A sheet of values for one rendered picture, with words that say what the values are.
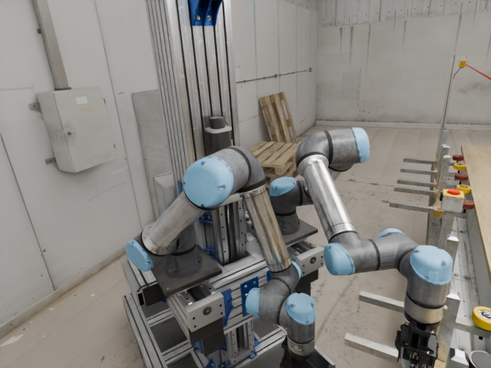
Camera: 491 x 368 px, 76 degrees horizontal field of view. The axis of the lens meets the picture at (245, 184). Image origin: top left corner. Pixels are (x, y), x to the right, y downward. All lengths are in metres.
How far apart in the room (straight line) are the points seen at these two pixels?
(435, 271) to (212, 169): 0.51
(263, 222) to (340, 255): 0.26
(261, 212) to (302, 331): 0.33
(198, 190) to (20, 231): 2.24
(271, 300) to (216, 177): 0.38
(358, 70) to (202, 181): 8.15
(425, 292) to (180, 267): 0.80
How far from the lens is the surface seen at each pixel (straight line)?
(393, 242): 0.82
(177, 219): 0.90
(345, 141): 1.02
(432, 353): 0.87
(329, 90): 8.95
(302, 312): 0.86
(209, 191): 0.76
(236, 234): 1.42
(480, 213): 2.18
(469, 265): 2.22
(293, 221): 1.42
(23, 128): 2.81
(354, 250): 0.77
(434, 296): 0.78
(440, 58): 8.66
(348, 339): 1.26
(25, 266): 3.00
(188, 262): 1.21
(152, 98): 3.21
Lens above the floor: 1.77
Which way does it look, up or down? 21 degrees down
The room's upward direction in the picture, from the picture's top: 4 degrees counter-clockwise
